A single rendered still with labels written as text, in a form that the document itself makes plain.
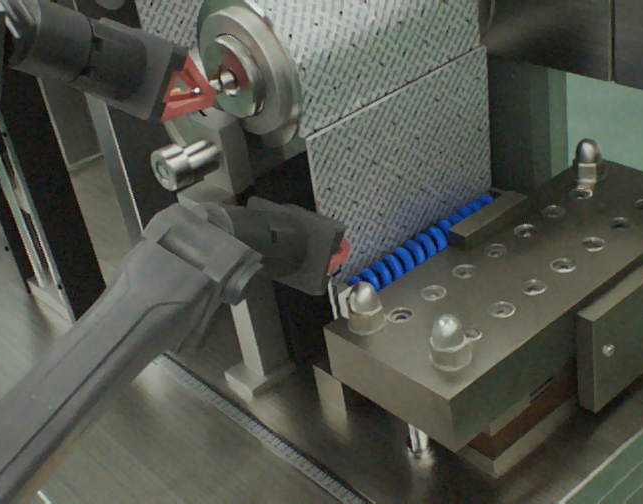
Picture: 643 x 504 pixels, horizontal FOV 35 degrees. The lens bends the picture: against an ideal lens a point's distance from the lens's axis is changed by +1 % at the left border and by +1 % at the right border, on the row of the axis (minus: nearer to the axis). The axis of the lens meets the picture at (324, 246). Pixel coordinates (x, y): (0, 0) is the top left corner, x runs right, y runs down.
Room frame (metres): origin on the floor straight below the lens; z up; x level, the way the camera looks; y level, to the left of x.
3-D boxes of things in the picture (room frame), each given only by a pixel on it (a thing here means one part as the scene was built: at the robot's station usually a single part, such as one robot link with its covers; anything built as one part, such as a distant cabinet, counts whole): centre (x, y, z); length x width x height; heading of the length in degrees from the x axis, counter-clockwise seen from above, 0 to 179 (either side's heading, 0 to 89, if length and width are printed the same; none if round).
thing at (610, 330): (0.75, -0.26, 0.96); 0.10 x 0.03 x 0.11; 126
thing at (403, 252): (0.87, -0.10, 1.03); 0.21 x 0.04 x 0.03; 126
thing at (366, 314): (0.75, -0.03, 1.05); 0.04 x 0.04 x 0.04
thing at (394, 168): (0.88, -0.09, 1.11); 0.23 x 0.01 x 0.18; 126
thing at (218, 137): (0.87, 0.10, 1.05); 0.06 x 0.05 x 0.31; 126
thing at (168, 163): (0.85, 0.13, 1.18); 0.04 x 0.02 x 0.04; 36
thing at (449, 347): (0.68, -0.09, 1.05); 0.04 x 0.04 x 0.04
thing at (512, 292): (0.81, -0.19, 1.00); 0.40 x 0.16 x 0.06; 126
